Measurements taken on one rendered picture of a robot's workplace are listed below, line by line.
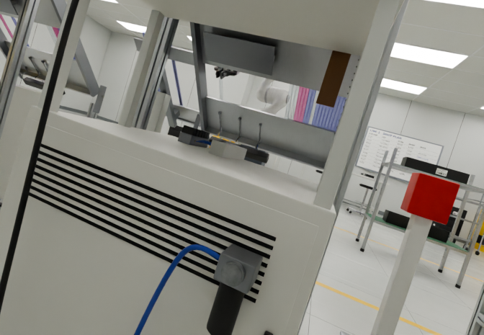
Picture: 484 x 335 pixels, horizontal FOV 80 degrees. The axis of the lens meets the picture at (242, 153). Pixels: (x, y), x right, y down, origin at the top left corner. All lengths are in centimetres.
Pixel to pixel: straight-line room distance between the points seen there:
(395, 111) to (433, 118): 86
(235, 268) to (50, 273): 45
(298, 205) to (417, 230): 87
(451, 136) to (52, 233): 842
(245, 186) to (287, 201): 8
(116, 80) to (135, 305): 1038
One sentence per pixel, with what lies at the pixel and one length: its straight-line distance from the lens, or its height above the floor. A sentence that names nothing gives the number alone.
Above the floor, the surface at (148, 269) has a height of 40.
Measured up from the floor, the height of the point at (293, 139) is 77.
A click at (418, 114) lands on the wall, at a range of 848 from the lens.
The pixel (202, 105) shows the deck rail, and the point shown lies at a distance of 145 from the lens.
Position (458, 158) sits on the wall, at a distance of 864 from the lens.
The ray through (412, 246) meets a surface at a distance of 133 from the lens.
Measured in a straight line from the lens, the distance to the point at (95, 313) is 72.
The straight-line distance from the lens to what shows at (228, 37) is 120.
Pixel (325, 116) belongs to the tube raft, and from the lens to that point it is 128.
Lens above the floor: 68
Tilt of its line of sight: 2 degrees down
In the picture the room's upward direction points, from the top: 18 degrees clockwise
